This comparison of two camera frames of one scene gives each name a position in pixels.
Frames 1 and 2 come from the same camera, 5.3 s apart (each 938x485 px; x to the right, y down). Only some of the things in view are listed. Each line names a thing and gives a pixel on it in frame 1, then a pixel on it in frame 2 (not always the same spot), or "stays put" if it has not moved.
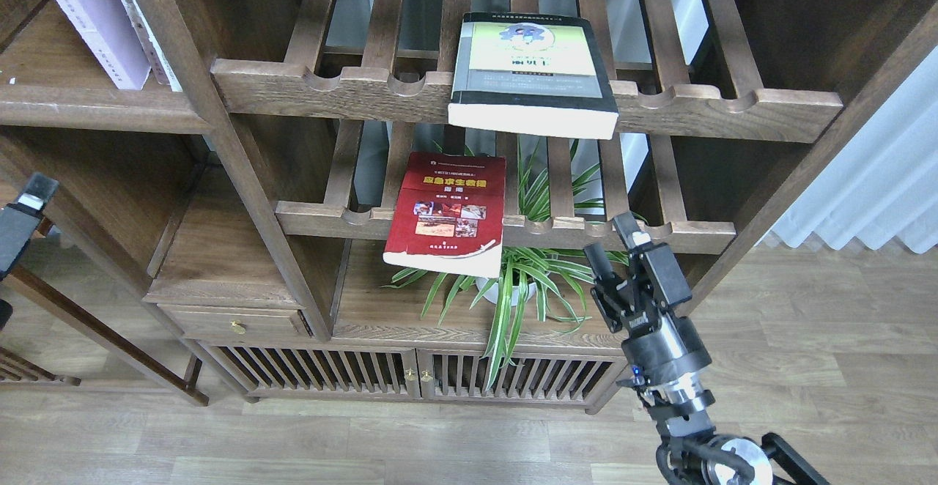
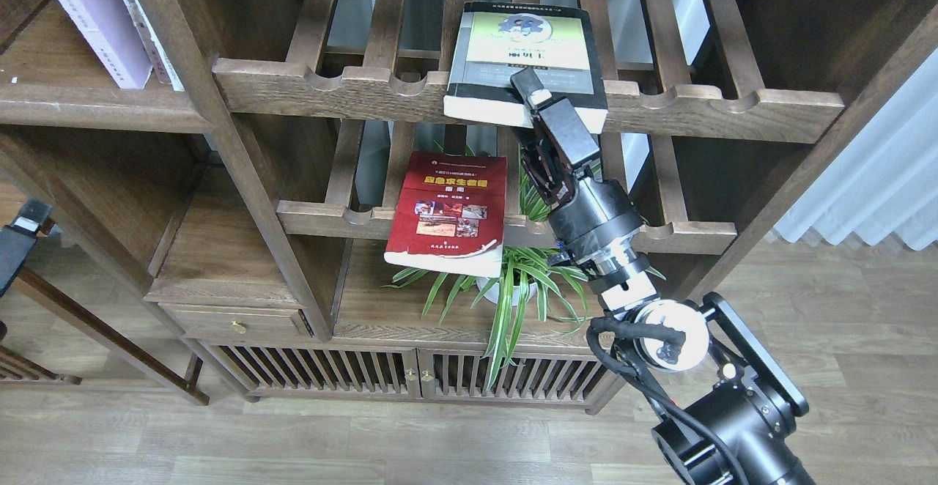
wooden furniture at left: [17, 370] stays put
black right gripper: [659, 344] -> [593, 219]
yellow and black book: [529, 73] stays put
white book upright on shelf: [163, 70] stays put
